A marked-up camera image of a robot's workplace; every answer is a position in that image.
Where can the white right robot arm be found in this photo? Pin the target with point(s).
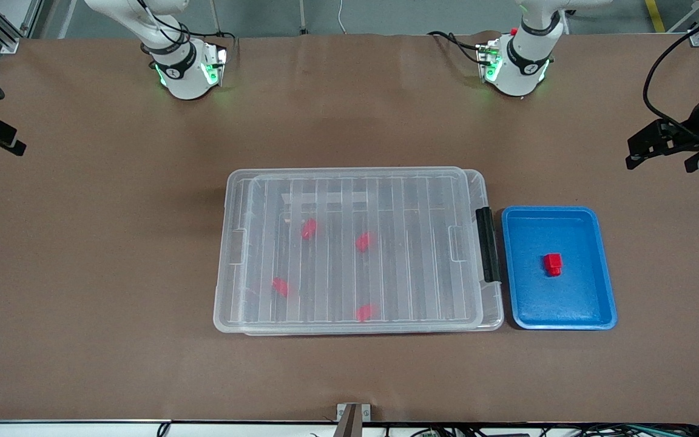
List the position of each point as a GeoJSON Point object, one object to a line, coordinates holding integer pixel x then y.
{"type": "Point", "coordinates": [182, 79]}

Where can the blue plastic tray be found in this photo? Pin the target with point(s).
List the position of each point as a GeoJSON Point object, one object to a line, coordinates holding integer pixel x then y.
{"type": "Point", "coordinates": [531, 291]}

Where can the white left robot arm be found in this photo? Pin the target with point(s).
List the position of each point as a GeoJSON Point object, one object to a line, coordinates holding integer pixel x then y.
{"type": "Point", "coordinates": [519, 67]}

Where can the clear ribbed plastic lid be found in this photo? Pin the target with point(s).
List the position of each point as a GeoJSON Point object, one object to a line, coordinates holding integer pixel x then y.
{"type": "Point", "coordinates": [325, 267]}

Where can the grey frame leg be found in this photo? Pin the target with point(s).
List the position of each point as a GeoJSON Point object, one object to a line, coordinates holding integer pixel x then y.
{"type": "Point", "coordinates": [303, 18]}
{"type": "Point", "coordinates": [216, 18]}

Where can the red block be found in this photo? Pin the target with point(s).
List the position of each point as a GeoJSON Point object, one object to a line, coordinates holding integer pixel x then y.
{"type": "Point", "coordinates": [280, 286]}
{"type": "Point", "coordinates": [553, 263]}
{"type": "Point", "coordinates": [308, 228]}
{"type": "Point", "coordinates": [364, 312]}
{"type": "Point", "coordinates": [364, 241]}

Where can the clear plastic storage box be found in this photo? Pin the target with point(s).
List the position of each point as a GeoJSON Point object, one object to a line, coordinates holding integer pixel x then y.
{"type": "Point", "coordinates": [494, 309]}

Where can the grey metal bracket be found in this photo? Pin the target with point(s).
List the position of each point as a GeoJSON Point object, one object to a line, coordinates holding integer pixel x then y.
{"type": "Point", "coordinates": [366, 413]}

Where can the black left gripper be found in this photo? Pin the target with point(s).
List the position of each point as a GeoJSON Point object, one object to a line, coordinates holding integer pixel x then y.
{"type": "Point", "coordinates": [691, 132]}

